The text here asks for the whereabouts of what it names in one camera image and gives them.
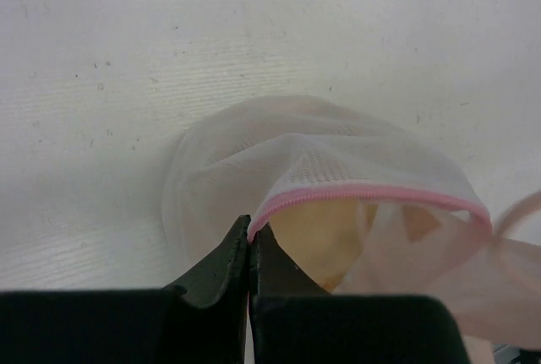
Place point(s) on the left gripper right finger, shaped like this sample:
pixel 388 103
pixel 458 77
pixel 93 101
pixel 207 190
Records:
pixel 272 271

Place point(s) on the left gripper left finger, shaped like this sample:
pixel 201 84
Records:
pixel 221 275

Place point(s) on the beige bra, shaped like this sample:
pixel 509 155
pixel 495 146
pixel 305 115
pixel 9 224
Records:
pixel 325 238

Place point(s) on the white mesh laundry bag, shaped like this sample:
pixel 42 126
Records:
pixel 269 153

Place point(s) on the pink bra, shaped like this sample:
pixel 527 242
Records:
pixel 490 283

